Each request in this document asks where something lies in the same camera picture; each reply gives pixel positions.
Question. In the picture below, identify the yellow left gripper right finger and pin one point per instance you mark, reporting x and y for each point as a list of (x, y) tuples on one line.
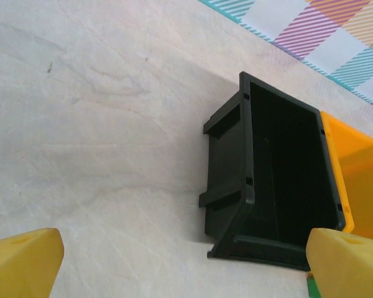
[(348, 267)]

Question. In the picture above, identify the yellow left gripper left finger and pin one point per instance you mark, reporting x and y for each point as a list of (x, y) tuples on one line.
[(21, 264)]

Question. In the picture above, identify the green lego brick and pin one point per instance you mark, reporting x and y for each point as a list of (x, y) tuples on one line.
[(312, 288)]

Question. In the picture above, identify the yellow plastic bin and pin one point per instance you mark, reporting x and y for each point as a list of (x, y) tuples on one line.
[(360, 174)]

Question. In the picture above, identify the black plastic bin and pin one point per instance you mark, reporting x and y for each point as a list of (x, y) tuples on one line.
[(283, 155)]

